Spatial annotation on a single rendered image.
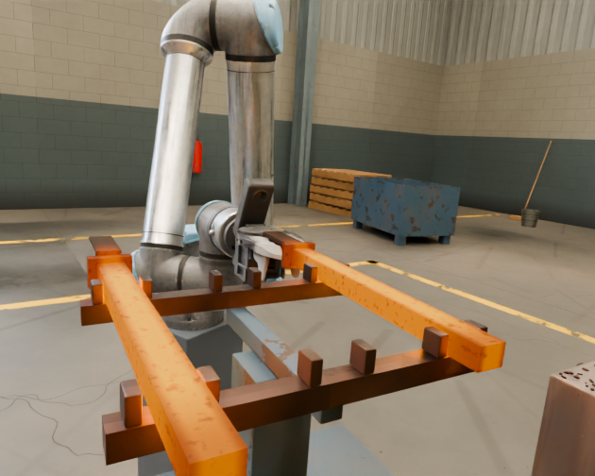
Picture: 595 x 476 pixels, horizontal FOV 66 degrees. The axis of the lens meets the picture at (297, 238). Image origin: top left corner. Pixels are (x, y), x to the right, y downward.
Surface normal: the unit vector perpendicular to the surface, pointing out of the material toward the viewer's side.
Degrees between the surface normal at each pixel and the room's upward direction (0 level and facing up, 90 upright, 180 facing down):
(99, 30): 90
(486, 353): 90
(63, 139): 90
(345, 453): 0
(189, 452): 0
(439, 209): 90
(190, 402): 0
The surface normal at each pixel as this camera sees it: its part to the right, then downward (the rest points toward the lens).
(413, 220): 0.37, 0.21
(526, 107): -0.83, 0.06
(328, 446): 0.07, -0.98
